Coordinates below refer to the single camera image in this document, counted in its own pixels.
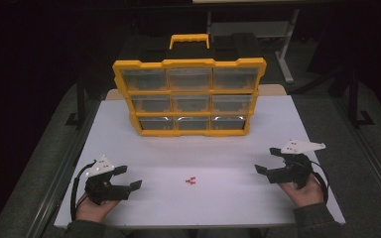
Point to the black metal stand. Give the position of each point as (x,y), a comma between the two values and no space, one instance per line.
(81,99)
(354,99)

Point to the yellow and black organizer cabinet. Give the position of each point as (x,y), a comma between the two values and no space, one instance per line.
(188,62)

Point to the white metal desk frame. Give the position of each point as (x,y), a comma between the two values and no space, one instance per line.
(289,49)

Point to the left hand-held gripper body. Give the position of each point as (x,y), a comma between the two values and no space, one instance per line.
(101,190)

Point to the grey metal rail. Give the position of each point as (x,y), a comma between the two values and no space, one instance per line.
(377,162)
(51,205)

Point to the person's right hand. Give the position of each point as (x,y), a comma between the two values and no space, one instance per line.
(307,196)

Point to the person's left hand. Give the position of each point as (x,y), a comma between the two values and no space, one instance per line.
(92,211)

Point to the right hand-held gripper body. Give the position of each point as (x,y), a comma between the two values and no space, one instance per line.
(294,170)

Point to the clear plastic parts drawer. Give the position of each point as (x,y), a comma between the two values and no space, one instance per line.
(228,123)

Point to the grid of clear drawers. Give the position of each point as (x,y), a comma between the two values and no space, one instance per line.
(188,78)

